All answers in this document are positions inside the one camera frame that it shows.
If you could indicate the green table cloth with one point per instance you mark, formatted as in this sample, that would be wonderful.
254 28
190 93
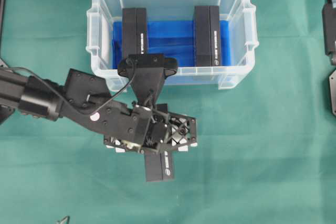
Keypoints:
266 148

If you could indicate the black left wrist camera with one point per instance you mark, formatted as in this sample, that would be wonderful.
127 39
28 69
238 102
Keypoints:
147 74

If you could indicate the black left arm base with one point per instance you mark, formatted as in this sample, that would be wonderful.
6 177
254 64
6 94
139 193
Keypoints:
5 113

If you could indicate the black realsense box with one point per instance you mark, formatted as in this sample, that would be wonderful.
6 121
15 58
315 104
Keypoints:
207 36
158 155
134 32

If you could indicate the blue plastic liner sheet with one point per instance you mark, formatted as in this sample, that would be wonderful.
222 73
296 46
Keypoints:
174 39

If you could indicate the clear plastic storage case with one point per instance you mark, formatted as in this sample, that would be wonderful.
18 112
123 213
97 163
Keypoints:
241 15

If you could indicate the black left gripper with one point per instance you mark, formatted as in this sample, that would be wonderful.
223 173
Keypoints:
92 106

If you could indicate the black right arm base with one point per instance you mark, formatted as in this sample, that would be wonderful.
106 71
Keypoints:
331 91

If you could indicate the grey bracket at bottom edge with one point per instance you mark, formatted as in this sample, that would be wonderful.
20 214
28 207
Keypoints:
64 220

